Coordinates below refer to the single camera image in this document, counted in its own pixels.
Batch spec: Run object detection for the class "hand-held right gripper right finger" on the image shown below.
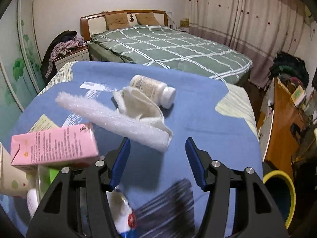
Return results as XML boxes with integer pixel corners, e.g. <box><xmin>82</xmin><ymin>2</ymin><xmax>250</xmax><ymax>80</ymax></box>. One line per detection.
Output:
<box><xmin>185</xmin><ymin>137</ymin><xmax>290</xmax><ymax>238</ymax></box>

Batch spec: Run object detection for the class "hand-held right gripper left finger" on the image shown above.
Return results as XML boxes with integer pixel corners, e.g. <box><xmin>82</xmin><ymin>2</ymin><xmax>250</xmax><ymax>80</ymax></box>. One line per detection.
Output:
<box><xmin>26</xmin><ymin>137</ymin><xmax>132</xmax><ymax>238</ymax></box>

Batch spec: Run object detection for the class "pink carton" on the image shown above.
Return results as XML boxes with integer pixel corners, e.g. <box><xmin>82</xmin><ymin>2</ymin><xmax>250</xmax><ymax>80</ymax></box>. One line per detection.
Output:
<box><xmin>10</xmin><ymin>124</ymin><xmax>99</xmax><ymax>167</ymax></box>

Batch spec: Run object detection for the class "pale green cardboard box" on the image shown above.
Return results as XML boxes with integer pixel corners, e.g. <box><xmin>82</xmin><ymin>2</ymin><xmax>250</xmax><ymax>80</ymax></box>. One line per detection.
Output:
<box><xmin>28</xmin><ymin>114</ymin><xmax>60</xmax><ymax>133</ymax></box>

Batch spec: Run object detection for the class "yellow and blue waste bin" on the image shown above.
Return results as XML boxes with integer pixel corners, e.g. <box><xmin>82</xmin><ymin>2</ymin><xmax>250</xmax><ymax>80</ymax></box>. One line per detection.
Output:
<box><xmin>263</xmin><ymin>170</ymin><xmax>296</xmax><ymax>230</ymax></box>

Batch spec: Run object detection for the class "white plastic tube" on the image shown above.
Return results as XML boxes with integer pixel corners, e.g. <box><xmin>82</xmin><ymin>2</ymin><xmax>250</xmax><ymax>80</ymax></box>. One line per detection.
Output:
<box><xmin>106</xmin><ymin>188</ymin><xmax>137</xmax><ymax>235</ymax></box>

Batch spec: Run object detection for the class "blue printed blanket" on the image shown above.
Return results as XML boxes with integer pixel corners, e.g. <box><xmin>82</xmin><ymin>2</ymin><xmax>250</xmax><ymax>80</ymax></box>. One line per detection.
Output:
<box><xmin>0</xmin><ymin>61</ymin><xmax>263</xmax><ymax>238</ymax></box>

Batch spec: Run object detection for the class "white foam wrap strip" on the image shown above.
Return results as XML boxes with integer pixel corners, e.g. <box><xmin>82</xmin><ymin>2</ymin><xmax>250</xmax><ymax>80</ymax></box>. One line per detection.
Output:
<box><xmin>55</xmin><ymin>92</ymin><xmax>172</xmax><ymax>152</ymax></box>

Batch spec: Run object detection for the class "white crumpled tissue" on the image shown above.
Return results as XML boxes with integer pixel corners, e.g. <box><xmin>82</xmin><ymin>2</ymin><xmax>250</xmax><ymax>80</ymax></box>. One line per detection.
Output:
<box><xmin>113</xmin><ymin>86</ymin><xmax>174</xmax><ymax>139</ymax></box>

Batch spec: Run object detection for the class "white pill bottle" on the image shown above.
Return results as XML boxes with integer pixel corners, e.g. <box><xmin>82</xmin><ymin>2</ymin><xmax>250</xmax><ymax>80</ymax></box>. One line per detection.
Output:
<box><xmin>130</xmin><ymin>75</ymin><xmax>177</xmax><ymax>109</ymax></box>

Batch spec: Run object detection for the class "wooden desk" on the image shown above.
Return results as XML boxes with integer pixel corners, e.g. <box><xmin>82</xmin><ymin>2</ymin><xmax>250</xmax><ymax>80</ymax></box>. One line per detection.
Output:
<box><xmin>256</xmin><ymin>77</ymin><xmax>317</xmax><ymax>179</ymax></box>

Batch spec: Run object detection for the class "white nightstand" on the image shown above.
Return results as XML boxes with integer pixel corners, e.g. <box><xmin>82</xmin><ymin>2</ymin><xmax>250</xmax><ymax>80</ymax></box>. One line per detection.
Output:
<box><xmin>53</xmin><ymin>46</ymin><xmax>91</xmax><ymax>72</ymax></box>

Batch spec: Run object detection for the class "green checked duvet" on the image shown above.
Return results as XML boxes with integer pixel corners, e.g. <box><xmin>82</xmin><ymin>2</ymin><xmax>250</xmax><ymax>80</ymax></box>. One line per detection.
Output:
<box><xmin>89</xmin><ymin>25</ymin><xmax>253</xmax><ymax>86</ymax></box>

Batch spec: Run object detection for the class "green desk calendar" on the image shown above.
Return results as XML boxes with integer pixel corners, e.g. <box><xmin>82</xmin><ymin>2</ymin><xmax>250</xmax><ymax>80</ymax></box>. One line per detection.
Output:
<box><xmin>291</xmin><ymin>85</ymin><xmax>307</xmax><ymax>106</ymax></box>

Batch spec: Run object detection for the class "clothes heap on chair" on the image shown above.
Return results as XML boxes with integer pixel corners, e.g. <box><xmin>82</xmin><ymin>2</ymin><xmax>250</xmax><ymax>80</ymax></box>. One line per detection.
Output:
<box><xmin>41</xmin><ymin>30</ymin><xmax>86</xmax><ymax>85</ymax></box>

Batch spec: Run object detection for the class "pile of dark clothes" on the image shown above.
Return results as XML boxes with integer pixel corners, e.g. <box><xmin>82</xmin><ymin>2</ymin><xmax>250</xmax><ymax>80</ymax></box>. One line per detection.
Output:
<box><xmin>269</xmin><ymin>52</ymin><xmax>310</xmax><ymax>88</ymax></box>

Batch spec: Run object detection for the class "tan pillow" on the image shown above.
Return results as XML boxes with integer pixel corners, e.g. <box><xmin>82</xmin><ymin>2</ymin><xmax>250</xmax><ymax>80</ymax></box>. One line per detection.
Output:
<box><xmin>135</xmin><ymin>12</ymin><xmax>160</xmax><ymax>26</ymax></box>
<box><xmin>104</xmin><ymin>13</ymin><xmax>130</xmax><ymax>31</ymax></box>

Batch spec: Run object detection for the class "wooden bed headboard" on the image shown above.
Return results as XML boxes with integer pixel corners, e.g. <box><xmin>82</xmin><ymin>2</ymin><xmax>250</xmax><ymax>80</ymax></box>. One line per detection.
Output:
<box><xmin>80</xmin><ymin>10</ymin><xmax>169</xmax><ymax>39</ymax></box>

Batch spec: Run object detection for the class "painted wardrobe door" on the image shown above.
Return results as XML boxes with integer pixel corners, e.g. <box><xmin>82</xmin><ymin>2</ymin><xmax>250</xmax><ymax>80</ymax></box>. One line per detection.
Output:
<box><xmin>0</xmin><ymin>0</ymin><xmax>46</xmax><ymax>120</ymax></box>

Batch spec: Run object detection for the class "beige and mauve curtain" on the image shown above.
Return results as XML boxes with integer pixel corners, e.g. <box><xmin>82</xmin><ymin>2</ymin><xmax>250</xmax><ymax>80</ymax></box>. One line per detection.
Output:
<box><xmin>184</xmin><ymin>0</ymin><xmax>313</xmax><ymax>88</ymax></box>

